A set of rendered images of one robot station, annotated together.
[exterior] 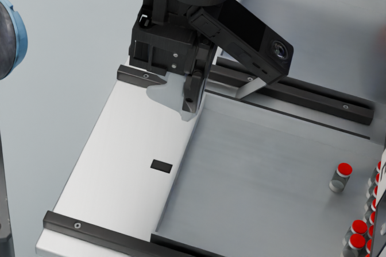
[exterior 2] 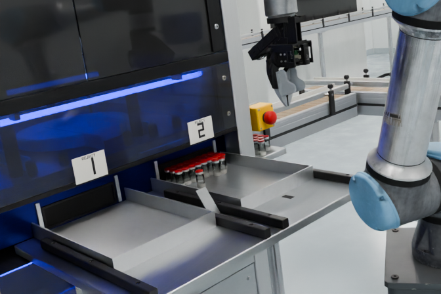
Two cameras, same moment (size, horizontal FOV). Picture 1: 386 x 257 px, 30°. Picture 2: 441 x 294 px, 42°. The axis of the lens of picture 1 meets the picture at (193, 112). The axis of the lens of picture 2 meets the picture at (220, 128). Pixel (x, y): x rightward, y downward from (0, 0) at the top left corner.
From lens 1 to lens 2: 188 cm
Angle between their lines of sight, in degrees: 108
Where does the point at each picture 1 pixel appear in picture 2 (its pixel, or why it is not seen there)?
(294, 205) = (229, 184)
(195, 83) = not seen: hidden behind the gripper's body
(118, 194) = (319, 190)
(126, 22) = not seen: outside the picture
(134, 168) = (304, 196)
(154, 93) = (302, 83)
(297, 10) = (112, 250)
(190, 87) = not seen: hidden behind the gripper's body
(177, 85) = (294, 73)
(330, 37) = (113, 235)
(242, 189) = (251, 188)
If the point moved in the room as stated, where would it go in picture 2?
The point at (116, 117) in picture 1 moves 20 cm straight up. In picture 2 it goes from (301, 212) to (291, 123)
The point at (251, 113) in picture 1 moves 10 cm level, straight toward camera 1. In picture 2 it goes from (218, 197) to (247, 184)
